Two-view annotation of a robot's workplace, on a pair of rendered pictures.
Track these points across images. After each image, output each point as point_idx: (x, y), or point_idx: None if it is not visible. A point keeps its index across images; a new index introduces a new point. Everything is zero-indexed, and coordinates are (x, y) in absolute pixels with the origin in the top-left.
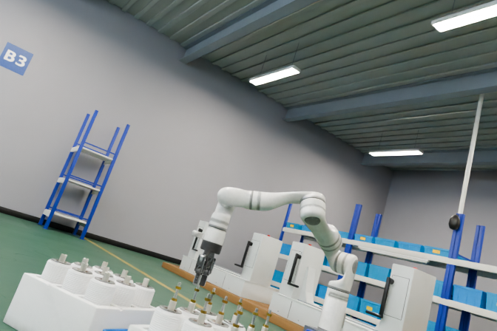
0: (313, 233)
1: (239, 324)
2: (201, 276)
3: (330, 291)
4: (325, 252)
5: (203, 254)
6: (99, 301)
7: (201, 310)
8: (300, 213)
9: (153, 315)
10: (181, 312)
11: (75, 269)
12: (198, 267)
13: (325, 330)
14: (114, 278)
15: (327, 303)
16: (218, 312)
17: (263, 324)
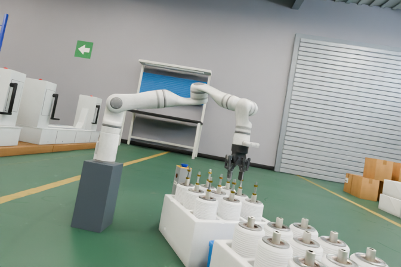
0: (181, 105)
1: (191, 189)
2: (239, 171)
3: (120, 131)
4: (153, 108)
5: (246, 157)
6: None
7: (241, 187)
8: (206, 101)
9: (262, 210)
10: (246, 198)
11: (341, 240)
12: (244, 167)
13: (114, 161)
14: (290, 238)
15: (118, 140)
16: (221, 186)
17: (189, 177)
